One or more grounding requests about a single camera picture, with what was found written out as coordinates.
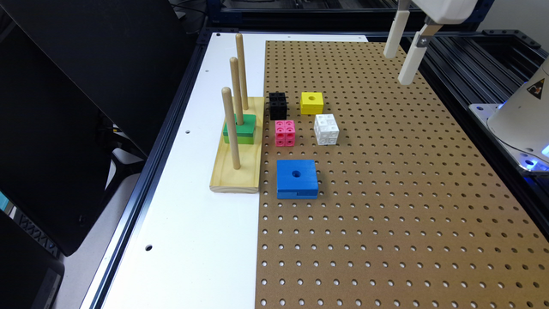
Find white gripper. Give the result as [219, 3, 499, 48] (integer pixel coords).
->
[383, 0, 477, 85]

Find large blue block with hole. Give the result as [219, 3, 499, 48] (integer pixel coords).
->
[277, 160, 318, 199]

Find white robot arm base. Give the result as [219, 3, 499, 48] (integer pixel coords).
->
[487, 59, 548, 161]

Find yellow block with hole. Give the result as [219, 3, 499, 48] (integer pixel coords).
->
[299, 92, 324, 115]

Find white cube block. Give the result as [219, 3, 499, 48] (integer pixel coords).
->
[314, 114, 340, 145]

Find black cube block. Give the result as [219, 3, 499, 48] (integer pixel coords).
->
[268, 92, 287, 120]

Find pink cube block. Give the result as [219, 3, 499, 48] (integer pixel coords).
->
[274, 120, 295, 147]

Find dark green block on peg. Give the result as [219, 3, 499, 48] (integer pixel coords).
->
[236, 114, 256, 137]

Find light green block on peg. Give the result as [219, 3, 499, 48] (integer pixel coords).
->
[222, 130, 254, 144]

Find metal robot mounting plate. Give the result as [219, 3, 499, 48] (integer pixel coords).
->
[468, 102, 549, 173]

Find brown pegboard sheet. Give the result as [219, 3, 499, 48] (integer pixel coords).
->
[255, 41, 548, 308]

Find rear wooden peg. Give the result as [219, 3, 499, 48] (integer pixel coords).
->
[235, 33, 249, 110]

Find wooden peg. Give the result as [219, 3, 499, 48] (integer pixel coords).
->
[221, 87, 241, 170]
[230, 57, 244, 125]
[235, 33, 249, 110]

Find middle wooden peg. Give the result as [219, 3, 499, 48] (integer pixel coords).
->
[230, 57, 244, 125]

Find front wooden peg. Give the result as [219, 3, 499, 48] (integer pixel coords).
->
[221, 87, 241, 170]

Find wooden peg base board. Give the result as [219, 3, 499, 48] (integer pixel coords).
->
[209, 97, 265, 193]

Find black monitor panel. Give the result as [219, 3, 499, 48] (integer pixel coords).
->
[1, 0, 192, 255]

